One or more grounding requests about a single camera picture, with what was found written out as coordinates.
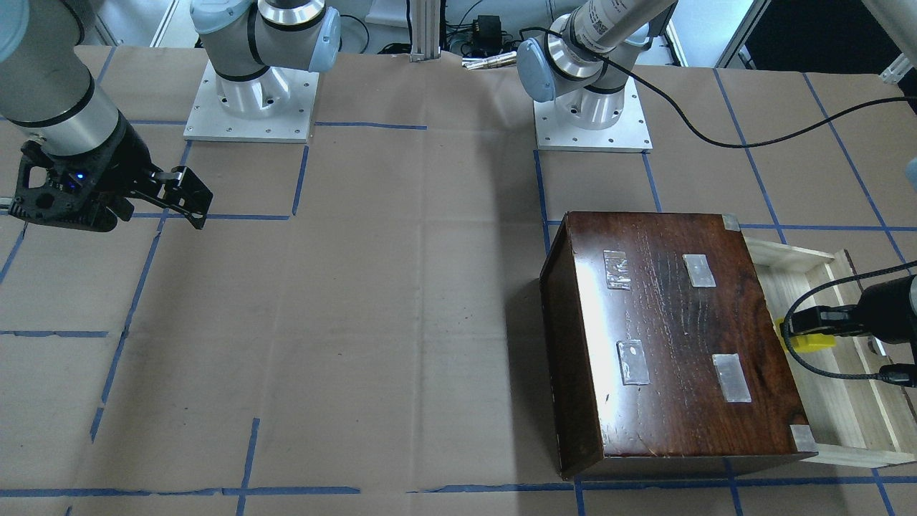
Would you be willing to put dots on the yellow block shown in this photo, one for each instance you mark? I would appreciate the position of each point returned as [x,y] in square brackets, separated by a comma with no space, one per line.
[809,343]

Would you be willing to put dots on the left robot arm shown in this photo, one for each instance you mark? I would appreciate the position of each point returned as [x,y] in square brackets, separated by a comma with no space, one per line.
[594,43]

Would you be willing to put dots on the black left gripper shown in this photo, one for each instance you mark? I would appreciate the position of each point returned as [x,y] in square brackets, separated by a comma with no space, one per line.
[890,306]

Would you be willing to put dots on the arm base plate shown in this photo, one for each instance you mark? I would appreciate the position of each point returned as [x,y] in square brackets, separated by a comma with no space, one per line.
[273,108]
[588,121]

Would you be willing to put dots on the dark wooden drawer cabinet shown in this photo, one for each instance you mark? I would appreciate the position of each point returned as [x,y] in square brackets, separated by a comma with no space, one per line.
[662,357]

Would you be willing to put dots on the aluminium frame post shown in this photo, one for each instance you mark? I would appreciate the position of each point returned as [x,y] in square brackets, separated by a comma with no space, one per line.
[425,21]

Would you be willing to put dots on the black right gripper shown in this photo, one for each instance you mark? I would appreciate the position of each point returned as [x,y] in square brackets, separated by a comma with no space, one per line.
[126,162]

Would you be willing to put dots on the brown paper table cover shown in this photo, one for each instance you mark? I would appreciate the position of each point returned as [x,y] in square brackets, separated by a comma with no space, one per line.
[357,330]

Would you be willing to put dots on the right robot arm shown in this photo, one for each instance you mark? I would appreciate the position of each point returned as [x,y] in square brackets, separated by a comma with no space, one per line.
[50,95]

